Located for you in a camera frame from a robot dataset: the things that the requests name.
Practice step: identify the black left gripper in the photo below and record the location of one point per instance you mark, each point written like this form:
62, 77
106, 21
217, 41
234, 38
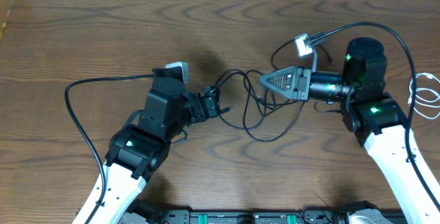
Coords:
201, 114

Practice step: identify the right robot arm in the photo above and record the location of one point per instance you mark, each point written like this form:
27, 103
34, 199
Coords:
375, 118

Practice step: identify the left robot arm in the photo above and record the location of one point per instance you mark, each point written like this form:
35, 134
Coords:
140, 147

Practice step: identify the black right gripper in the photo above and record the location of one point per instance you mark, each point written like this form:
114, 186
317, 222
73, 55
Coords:
296, 87

